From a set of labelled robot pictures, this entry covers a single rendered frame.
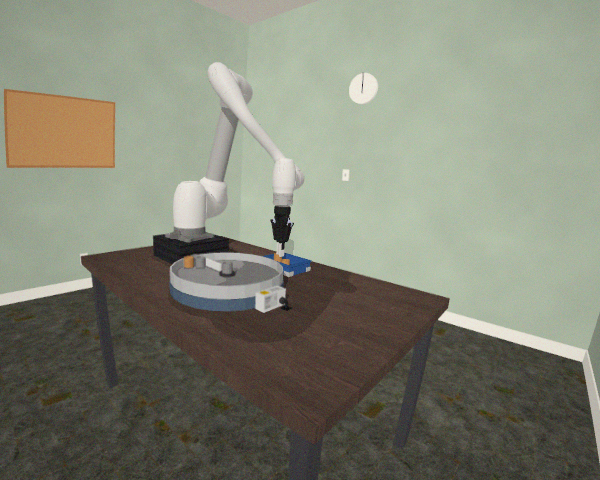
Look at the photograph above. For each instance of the blue shallow tray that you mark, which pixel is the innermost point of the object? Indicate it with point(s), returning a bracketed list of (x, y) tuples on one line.
[(297, 264)]

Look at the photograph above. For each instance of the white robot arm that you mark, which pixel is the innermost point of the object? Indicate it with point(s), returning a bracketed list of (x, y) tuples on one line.
[(192, 203)]

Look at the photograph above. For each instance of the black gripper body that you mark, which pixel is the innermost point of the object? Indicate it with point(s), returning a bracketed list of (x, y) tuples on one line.
[(282, 213)]

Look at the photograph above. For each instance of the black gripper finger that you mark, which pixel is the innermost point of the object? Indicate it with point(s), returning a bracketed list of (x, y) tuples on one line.
[(276, 232), (284, 235)]

